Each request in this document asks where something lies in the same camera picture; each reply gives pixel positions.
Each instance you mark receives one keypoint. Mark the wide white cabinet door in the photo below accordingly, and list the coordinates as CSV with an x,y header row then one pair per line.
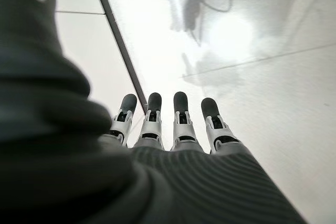
x,y
86,51

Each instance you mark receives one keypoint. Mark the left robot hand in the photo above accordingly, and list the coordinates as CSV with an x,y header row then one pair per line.
x,y
131,182

